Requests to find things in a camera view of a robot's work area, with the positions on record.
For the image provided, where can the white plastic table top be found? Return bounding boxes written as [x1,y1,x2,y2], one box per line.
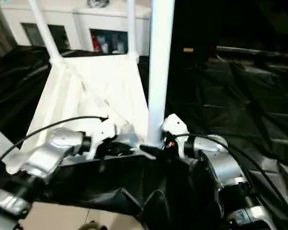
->
[5,53,164,175]

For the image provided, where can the white plastic table leg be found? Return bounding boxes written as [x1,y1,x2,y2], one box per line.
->
[126,0,140,61]
[0,123,23,173]
[27,0,63,65]
[145,0,176,149]

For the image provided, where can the black mat cloth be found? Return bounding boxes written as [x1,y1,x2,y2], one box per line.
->
[0,45,288,230]

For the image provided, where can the grey metal bar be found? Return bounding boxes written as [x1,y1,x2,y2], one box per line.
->
[215,46,288,58]

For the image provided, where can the white glass-door cabinet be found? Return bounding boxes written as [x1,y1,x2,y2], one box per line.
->
[1,0,152,58]

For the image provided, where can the grey bundle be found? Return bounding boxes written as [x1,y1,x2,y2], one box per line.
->
[85,0,111,10]

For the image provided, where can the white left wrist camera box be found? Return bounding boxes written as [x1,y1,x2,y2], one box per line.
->
[87,116,119,161]

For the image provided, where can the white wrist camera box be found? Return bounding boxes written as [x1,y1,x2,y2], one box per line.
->
[87,116,119,161]
[160,113,191,157]

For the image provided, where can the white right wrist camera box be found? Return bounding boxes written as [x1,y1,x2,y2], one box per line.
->
[160,113,191,157]

